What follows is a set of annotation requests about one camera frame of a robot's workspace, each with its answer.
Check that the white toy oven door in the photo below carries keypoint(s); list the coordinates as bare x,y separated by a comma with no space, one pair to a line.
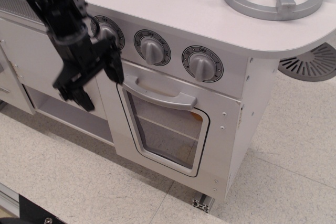
192,147

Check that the white toy kitchen cabinet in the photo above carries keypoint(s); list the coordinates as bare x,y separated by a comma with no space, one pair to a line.
250,50

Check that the aluminium frame rail corner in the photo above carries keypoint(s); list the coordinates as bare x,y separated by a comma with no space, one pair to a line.
9,201

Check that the grey middle stove knob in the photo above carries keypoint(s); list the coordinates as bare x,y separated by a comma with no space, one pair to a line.
152,47

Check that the grey slotted round disc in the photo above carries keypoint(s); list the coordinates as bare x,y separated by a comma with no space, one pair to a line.
315,65

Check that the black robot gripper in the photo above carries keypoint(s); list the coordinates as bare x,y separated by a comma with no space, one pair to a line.
82,60

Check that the grey stove knob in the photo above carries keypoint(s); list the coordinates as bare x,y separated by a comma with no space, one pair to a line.
152,47
104,28
202,64

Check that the grey left stove knob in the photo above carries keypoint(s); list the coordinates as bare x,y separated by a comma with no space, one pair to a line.
104,28

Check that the grey oven door handle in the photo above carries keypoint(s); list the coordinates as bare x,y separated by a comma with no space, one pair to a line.
181,101

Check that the black mounting plate with screw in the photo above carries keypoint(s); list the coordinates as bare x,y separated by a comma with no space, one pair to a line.
32,213

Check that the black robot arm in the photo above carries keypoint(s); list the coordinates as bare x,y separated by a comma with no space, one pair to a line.
63,19

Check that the aluminium extrusion rail under oven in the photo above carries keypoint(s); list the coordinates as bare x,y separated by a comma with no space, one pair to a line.
203,202

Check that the white cupboard door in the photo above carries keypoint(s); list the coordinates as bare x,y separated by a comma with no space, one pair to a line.
29,67

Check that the grey right stove knob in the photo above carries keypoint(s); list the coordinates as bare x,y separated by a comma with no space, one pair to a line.
202,64

